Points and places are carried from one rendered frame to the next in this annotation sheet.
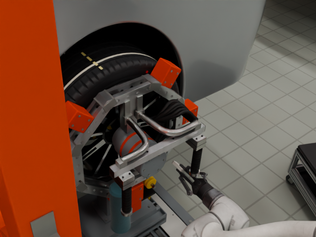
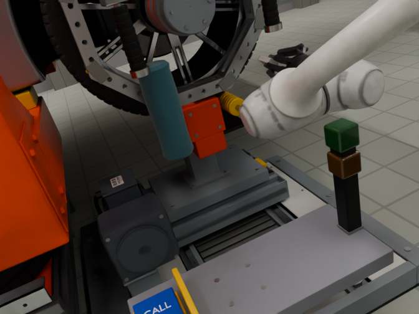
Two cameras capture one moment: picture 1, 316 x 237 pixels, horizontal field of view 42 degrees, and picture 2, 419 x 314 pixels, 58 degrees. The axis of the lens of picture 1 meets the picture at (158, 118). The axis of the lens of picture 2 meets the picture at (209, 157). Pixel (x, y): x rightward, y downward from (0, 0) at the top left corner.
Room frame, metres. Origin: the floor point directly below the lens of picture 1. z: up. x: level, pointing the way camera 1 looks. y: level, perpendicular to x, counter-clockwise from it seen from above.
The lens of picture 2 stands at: (0.23, -0.35, 0.93)
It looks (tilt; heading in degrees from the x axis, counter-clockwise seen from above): 27 degrees down; 25
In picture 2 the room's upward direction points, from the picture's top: 16 degrees counter-clockwise
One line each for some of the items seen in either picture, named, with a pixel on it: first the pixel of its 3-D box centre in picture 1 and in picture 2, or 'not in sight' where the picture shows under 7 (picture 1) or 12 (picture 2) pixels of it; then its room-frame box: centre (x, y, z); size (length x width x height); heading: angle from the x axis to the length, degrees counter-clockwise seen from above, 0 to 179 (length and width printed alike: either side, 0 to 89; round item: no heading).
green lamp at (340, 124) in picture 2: not in sight; (341, 134); (0.80, -0.32, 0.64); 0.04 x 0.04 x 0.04; 40
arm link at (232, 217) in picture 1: (229, 217); (342, 84); (1.04, -0.32, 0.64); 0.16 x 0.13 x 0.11; 40
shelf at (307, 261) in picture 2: not in sight; (257, 281); (0.67, -0.17, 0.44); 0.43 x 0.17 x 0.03; 130
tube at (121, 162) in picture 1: (125, 132); not in sight; (1.09, 0.11, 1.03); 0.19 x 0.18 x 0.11; 40
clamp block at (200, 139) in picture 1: (193, 138); not in sight; (1.20, -0.15, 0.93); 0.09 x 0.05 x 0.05; 40
